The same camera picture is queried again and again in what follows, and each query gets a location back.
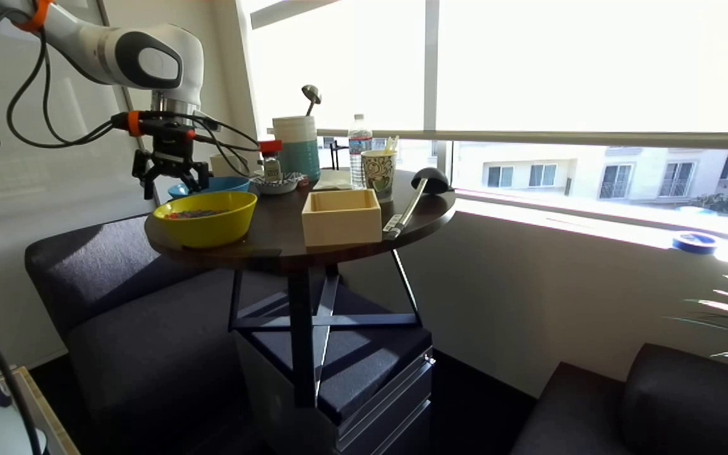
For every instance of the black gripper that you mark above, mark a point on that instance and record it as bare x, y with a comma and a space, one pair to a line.
173, 153

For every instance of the blue plastic bowl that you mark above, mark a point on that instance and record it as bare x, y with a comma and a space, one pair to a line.
228, 183

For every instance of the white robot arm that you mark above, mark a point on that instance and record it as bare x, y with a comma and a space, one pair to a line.
101, 52

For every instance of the yellow plastic bowl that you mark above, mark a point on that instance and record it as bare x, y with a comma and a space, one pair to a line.
202, 228

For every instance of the small cream jar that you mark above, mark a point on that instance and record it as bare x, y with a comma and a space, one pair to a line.
274, 167

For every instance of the red cup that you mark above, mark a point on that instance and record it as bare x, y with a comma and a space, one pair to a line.
272, 148

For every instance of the black white patterned plate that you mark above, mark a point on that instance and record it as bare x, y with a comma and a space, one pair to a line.
286, 184

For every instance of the round dark wooden table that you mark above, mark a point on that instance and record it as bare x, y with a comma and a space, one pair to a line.
272, 244

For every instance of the white and teal canister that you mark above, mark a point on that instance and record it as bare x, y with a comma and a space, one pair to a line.
297, 135

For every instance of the metal ladle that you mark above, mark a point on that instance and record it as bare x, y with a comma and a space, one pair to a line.
311, 92

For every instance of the dark grey fabric sofa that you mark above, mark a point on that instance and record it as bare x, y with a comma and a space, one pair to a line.
126, 337

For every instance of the light wooden open box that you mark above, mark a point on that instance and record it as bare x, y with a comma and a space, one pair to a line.
339, 228

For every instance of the clear plastic water bottle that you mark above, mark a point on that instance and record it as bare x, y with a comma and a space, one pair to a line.
360, 141

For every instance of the narrow white roller blind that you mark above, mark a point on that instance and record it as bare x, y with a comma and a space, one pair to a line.
339, 63

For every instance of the speckled patterned paper cup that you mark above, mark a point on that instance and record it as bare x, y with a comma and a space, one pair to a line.
378, 175

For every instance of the black round brush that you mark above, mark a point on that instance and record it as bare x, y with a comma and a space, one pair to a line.
431, 178

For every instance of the grey drawer cabinet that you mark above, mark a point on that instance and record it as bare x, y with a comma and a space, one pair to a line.
364, 362

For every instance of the white window mullion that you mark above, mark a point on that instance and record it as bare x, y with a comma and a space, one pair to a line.
431, 67

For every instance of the white building outside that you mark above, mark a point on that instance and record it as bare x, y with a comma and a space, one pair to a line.
599, 172

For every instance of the wide white roller blind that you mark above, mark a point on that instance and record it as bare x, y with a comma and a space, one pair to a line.
599, 67

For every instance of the blue tape roll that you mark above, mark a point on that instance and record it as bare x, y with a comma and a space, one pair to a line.
693, 244

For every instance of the black leather sofa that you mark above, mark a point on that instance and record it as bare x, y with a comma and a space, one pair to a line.
683, 405

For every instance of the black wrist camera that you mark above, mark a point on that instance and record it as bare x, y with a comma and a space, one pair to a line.
169, 121

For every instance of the light wooden frame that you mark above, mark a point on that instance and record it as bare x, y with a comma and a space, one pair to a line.
44, 413

